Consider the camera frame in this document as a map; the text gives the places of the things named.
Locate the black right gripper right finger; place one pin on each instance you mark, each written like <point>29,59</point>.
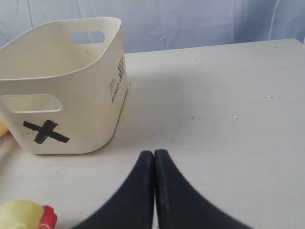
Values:
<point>179,205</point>

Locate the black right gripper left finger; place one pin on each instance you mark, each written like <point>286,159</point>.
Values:
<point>132,205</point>

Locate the yellow rubber chicken head part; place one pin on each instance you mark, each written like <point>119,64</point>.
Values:
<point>25,214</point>

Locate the white bin marked X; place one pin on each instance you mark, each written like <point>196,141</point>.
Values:
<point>63,85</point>

